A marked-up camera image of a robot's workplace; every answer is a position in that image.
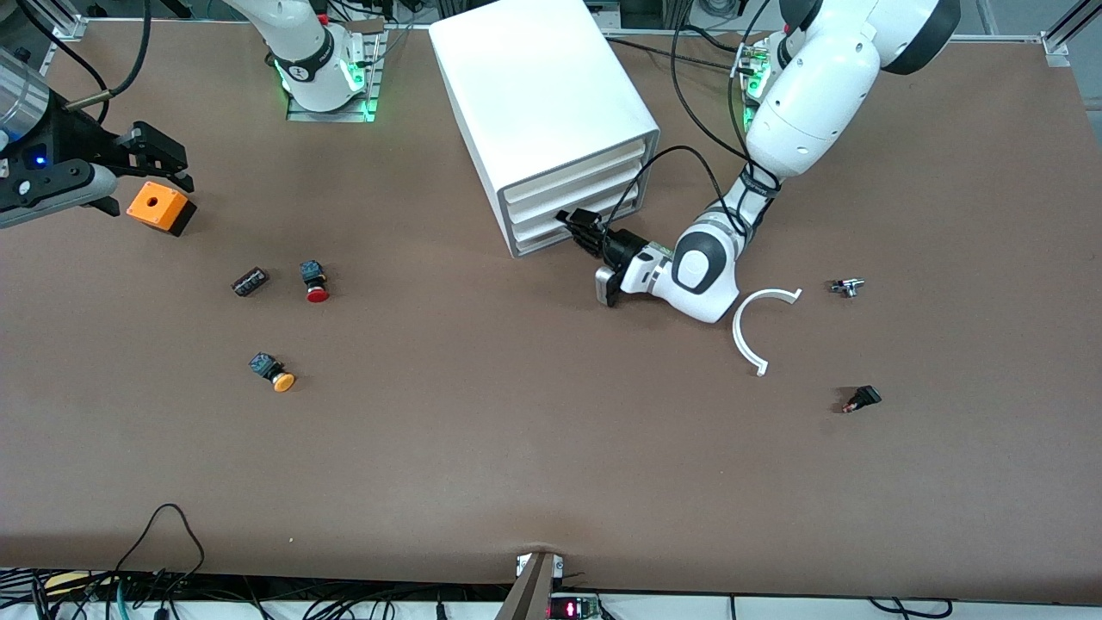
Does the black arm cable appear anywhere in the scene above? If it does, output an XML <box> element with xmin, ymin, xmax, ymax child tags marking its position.
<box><xmin>603</xmin><ymin>0</ymin><xmax>784</xmax><ymax>251</ymax></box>
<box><xmin>13</xmin><ymin>0</ymin><xmax>153</xmax><ymax>126</ymax></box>

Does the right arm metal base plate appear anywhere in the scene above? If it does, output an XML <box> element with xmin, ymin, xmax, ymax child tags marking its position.
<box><xmin>286</xmin><ymin>30</ymin><xmax>384</xmax><ymax>123</ymax></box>

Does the white drawer cabinet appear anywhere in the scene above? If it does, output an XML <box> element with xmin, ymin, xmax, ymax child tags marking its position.
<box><xmin>428</xmin><ymin>0</ymin><xmax>662</xmax><ymax>259</ymax></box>

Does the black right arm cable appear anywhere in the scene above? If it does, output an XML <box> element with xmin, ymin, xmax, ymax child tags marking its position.
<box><xmin>13</xmin><ymin>0</ymin><xmax>153</xmax><ymax>126</ymax></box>

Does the orange push button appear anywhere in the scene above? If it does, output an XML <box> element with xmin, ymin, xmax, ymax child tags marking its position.
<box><xmin>249</xmin><ymin>352</ymin><xmax>296</xmax><ymax>394</ymax></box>

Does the orange button enclosure box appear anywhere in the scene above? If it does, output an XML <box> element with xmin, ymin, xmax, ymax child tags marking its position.
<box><xmin>127</xmin><ymin>181</ymin><xmax>198</xmax><ymax>238</ymax></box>

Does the aluminium frame profile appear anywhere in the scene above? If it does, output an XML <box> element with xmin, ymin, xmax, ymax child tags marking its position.
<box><xmin>22</xmin><ymin>0</ymin><xmax>87</xmax><ymax>42</ymax></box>
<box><xmin>1040</xmin><ymin>0</ymin><xmax>1102</xmax><ymax>68</ymax></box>

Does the red push button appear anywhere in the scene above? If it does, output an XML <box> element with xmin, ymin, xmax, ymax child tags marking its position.
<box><xmin>299</xmin><ymin>260</ymin><xmax>331</xmax><ymax>304</ymax></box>

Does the device with red display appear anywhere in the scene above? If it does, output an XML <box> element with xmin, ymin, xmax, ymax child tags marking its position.
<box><xmin>549</xmin><ymin>594</ymin><xmax>604</xmax><ymax>620</ymax></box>

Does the black cable behind cabinet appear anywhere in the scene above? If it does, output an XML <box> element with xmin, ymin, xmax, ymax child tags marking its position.
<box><xmin>603</xmin><ymin>26</ymin><xmax>750</xmax><ymax>74</ymax></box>

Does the white curved plastic arc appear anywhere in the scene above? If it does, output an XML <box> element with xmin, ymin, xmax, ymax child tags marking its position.
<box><xmin>732</xmin><ymin>288</ymin><xmax>803</xmax><ymax>377</ymax></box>

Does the black looped cable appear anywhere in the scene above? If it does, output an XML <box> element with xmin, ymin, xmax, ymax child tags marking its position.
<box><xmin>112</xmin><ymin>504</ymin><xmax>207</xmax><ymax>595</ymax></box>

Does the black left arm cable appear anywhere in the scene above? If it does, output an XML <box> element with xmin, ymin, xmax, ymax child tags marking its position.
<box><xmin>603</xmin><ymin>0</ymin><xmax>784</xmax><ymax>251</ymax></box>

